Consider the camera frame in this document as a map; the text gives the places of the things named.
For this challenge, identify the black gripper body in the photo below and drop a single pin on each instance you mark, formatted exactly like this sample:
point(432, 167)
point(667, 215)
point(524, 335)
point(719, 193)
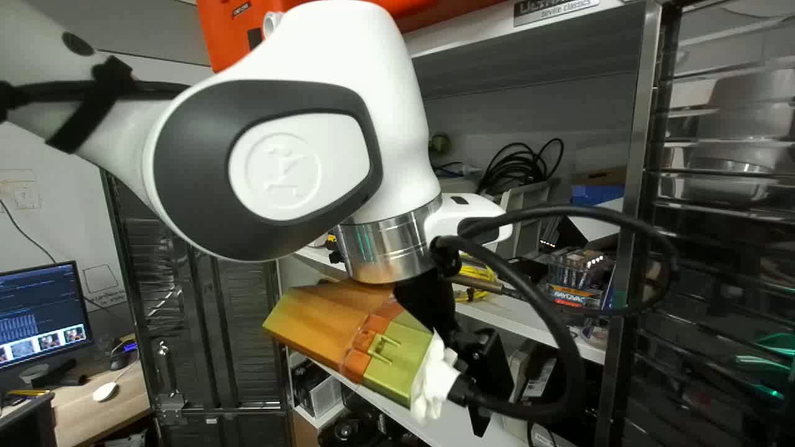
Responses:
point(425, 306)

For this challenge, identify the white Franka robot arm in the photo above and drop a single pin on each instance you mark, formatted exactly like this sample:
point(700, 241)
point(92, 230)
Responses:
point(281, 108)

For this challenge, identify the clear box of batteries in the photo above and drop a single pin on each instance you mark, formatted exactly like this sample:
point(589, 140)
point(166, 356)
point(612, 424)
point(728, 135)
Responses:
point(579, 276)

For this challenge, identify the blue box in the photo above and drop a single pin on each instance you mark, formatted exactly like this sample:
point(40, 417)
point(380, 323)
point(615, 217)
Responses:
point(596, 194)

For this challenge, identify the orange green wrist block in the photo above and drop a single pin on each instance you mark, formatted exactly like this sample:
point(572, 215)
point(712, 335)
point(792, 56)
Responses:
point(348, 330)

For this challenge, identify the white shelf unit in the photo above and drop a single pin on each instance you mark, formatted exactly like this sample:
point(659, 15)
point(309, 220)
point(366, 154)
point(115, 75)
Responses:
point(517, 318)

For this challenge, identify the white flat board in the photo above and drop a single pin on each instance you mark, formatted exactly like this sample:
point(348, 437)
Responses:
point(596, 225)

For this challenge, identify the black perforated metal cabinet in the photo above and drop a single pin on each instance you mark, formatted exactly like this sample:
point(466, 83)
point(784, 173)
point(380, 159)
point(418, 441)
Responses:
point(232, 348)

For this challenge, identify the white paper roll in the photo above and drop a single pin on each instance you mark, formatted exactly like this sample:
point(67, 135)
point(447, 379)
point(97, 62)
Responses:
point(273, 20)

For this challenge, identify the black white shelf label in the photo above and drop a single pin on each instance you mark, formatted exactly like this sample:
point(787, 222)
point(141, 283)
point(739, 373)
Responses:
point(554, 9)

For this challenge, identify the white computer mouse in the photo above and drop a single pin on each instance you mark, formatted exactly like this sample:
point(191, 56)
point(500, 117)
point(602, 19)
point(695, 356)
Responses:
point(105, 391)

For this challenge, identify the orange plastic case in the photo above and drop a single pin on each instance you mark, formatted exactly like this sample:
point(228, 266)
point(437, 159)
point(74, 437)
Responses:
point(223, 34)

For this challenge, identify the green plastic item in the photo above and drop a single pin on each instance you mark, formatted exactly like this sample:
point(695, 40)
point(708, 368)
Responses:
point(772, 343)

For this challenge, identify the wooden desk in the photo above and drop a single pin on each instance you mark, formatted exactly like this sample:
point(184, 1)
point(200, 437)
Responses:
point(82, 417)

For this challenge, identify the computer monitor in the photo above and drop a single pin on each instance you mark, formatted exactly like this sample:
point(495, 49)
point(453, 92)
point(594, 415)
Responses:
point(40, 314)

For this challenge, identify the white wall outlet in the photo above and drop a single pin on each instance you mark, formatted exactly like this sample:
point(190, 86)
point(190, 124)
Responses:
point(20, 194)

